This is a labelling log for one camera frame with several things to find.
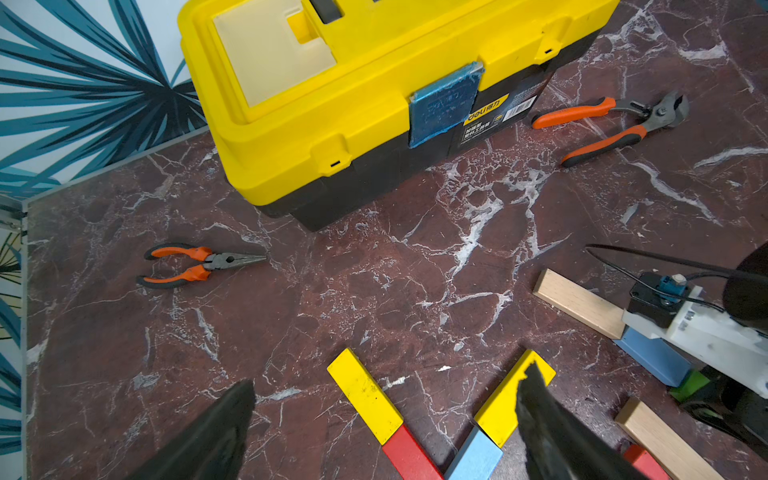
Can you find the yellow block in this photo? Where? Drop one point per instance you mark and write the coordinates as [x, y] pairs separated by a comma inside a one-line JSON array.
[[366, 396], [497, 417]]

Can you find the green small cube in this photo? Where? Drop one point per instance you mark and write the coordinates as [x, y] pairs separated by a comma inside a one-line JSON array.
[[692, 383]]

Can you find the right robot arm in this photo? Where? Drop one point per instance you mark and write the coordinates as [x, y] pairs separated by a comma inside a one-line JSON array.
[[704, 335]]

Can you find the large orange-handled pliers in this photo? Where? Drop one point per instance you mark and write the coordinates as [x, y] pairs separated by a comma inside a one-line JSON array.
[[635, 121]]

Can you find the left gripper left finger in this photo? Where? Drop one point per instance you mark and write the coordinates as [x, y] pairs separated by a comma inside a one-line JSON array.
[[212, 446]]

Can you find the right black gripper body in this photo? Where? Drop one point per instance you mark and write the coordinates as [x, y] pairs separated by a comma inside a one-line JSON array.
[[730, 407]]

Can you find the natural wood block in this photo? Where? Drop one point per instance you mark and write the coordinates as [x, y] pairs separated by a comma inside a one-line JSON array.
[[580, 304], [645, 427]]

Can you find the light blue block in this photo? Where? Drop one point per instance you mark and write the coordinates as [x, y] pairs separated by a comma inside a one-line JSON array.
[[476, 459], [656, 356]]

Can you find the small orange-handled pliers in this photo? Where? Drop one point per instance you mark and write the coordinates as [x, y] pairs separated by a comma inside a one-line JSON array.
[[208, 261]]

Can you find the yellow black toolbox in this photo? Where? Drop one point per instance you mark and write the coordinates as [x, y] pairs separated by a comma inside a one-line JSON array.
[[320, 107]]

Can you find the red block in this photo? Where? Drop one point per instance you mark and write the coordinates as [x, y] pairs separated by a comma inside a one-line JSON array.
[[408, 458], [645, 463]]

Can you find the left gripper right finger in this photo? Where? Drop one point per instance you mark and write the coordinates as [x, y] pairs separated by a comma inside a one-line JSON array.
[[558, 445]]

